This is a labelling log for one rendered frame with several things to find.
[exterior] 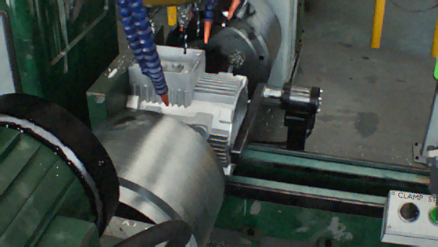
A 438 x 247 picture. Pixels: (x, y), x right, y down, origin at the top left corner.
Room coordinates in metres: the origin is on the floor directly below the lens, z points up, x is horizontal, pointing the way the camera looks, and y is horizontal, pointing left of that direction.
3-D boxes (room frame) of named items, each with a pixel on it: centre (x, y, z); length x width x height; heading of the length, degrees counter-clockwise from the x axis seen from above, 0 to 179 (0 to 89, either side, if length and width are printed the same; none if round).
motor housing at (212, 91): (0.92, 0.06, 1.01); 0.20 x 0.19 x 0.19; 75
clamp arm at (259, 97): (0.92, -0.06, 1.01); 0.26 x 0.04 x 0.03; 166
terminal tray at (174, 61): (0.93, 0.10, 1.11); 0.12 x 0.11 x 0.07; 75
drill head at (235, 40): (1.23, -0.02, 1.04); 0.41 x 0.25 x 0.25; 165
